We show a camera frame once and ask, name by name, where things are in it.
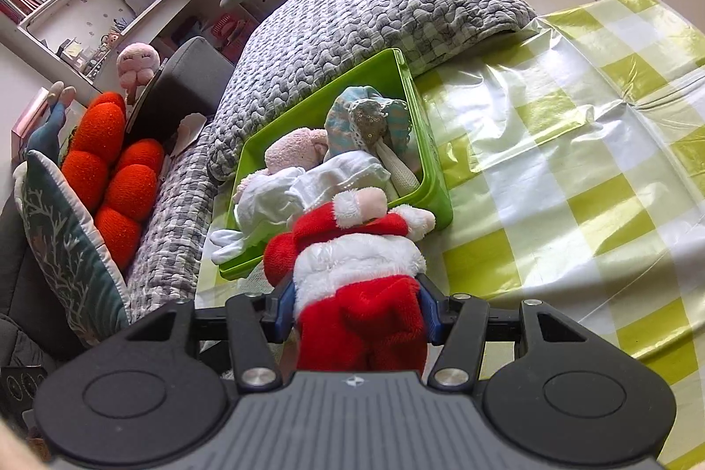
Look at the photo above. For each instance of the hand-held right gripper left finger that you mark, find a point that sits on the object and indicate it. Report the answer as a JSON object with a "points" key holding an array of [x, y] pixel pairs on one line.
{"points": [[282, 316]]}

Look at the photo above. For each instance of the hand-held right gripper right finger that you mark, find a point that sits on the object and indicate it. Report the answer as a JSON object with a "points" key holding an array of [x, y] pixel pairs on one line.
{"points": [[432, 316]]}

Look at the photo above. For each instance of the red santa plush toy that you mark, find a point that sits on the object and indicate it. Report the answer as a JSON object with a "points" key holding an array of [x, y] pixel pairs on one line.
{"points": [[352, 272]]}

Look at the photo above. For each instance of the white cotton glove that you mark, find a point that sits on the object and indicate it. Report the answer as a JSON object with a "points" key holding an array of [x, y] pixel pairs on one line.
{"points": [[231, 244]]}

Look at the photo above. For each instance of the green plastic bin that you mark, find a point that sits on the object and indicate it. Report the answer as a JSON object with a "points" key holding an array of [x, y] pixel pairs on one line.
{"points": [[429, 172]]}

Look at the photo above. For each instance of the white cloth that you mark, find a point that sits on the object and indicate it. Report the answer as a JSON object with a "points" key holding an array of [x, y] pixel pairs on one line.
{"points": [[330, 178]]}

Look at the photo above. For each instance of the pink plush toy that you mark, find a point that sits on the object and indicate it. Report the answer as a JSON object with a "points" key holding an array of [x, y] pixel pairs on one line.
{"points": [[294, 148]]}

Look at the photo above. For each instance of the striped blue cloth doll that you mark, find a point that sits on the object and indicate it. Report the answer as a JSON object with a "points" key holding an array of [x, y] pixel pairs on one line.
{"points": [[352, 117]]}

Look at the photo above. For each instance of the grey quilted sofa cover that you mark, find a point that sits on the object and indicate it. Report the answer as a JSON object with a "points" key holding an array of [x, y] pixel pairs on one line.
{"points": [[171, 227]]}

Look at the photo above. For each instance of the orange ball cushion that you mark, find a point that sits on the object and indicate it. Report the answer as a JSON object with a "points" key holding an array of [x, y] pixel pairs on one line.
{"points": [[126, 194]]}

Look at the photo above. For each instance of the teal branch-print pillow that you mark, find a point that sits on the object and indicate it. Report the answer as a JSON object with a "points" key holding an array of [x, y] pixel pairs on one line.
{"points": [[60, 239]]}

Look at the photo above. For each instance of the dark grey sofa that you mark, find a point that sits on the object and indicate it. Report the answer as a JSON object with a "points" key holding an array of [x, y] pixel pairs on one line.
{"points": [[187, 79]]}

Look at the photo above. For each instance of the black device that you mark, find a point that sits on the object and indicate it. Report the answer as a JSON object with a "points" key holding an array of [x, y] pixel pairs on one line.
{"points": [[22, 387]]}

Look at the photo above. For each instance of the pink octopus plush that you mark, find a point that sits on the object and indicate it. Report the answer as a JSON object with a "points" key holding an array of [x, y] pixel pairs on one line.
{"points": [[137, 62]]}

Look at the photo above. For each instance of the red plastic basket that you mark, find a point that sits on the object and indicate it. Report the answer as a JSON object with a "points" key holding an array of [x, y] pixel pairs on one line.
{"points": [[226, 27]]}

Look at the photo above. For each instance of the blue plush toy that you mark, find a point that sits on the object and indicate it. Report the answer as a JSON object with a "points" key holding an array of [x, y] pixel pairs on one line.
{"points": [[49, 128]]}

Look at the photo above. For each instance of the grey quilted cushion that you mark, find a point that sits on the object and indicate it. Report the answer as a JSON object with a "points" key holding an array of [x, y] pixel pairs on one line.
{"points": [[358, 7]]}

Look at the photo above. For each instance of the pink box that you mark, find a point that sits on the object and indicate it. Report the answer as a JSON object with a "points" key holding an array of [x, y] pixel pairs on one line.
{"points": [[27, 117]]}

